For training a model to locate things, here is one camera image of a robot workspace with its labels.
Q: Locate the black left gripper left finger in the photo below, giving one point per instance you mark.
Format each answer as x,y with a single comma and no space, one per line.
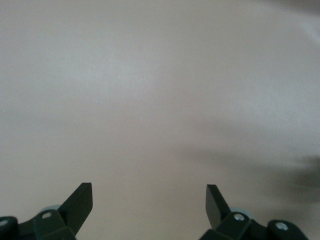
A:
75,210

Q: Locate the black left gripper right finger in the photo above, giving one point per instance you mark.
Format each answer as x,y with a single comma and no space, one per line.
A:
217,212

